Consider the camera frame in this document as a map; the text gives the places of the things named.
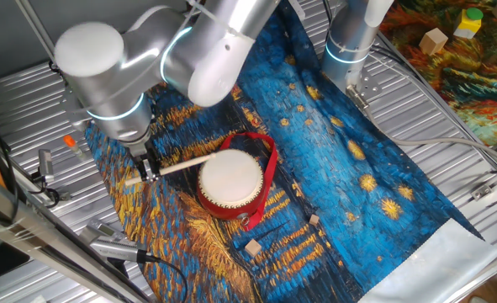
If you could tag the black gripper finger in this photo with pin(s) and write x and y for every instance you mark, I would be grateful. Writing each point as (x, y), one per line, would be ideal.
(154, 168)
(144, 168)

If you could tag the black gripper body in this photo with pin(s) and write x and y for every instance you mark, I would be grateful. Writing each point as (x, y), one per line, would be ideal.
(145, 150)

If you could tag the pale wooden drumstick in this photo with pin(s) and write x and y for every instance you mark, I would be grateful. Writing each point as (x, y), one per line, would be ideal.
(185, 164)

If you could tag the red drum with white skin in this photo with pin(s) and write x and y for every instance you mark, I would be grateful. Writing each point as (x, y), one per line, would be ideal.
(231, 179)

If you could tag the glue stick with orange cap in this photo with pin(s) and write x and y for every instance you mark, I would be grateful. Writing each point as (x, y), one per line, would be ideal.
(73, 146)

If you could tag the small silver box device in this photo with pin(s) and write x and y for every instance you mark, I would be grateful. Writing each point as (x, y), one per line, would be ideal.
(45, 164)

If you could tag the small wooden cube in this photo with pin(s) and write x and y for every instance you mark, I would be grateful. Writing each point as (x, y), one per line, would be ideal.
(253, 247)
(314, 219)

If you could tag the blue starry night painted cloth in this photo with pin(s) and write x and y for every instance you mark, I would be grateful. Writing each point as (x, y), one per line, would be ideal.
(315, 168)

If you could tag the orange green painted cloth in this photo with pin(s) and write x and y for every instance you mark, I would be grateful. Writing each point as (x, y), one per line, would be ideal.
(475, 76)

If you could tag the yellow block with green cap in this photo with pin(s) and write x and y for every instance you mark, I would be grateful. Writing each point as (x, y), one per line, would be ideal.
(467, 24)

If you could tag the silver depth camera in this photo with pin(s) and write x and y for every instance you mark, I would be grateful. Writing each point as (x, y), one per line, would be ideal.
(115, 249)

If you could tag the aluminium frame bar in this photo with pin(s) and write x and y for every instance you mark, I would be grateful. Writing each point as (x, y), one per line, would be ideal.
(42, 235)

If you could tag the grey metal frame rod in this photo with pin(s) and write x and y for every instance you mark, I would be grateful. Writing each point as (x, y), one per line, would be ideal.
(33, 27)

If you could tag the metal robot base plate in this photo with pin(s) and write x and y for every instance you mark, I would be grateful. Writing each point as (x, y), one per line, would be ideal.
(372, 86)

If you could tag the aluminium profile with bracket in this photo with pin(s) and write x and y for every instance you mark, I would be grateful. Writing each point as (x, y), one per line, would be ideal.
(496, 183)

